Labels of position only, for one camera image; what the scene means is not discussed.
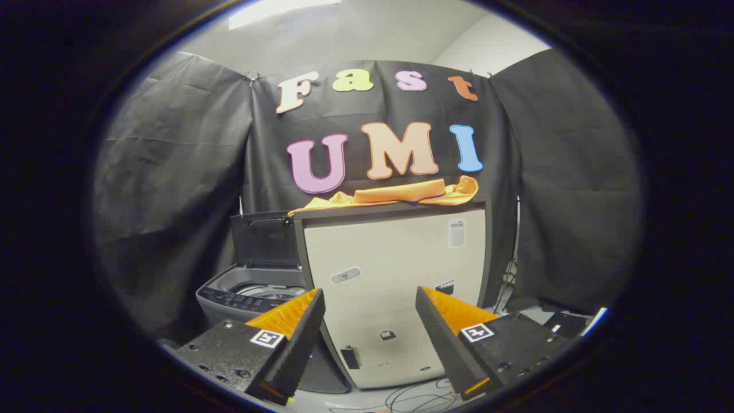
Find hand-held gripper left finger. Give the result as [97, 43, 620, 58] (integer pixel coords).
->
[172, 289, 326, 407]

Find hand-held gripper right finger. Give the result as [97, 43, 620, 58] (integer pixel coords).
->
[415, 286, 568, 401]

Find grey washing machine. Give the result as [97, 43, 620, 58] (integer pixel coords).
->
[196, 263, 350, 394]

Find orange polo shirt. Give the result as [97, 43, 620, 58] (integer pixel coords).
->
[288, 176, 479, 216]

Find white cabinet with dark top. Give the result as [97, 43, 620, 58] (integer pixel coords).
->
[294, 198, 494, 391]

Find dark equipment on floor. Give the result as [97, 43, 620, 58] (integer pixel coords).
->
[507, 298, 594, 340]

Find black floor cables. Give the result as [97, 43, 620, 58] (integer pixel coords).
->
[330, 376, 459, 413]

